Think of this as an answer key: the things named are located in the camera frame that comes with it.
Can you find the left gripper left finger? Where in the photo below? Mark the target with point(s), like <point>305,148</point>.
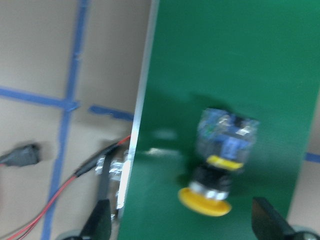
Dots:
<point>97,227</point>

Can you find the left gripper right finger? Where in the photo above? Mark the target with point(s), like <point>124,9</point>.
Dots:
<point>268,224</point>

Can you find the green conveyor belt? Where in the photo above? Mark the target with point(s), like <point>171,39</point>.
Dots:
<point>257,58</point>

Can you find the yellow push button switch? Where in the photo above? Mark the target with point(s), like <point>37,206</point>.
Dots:
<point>224,141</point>

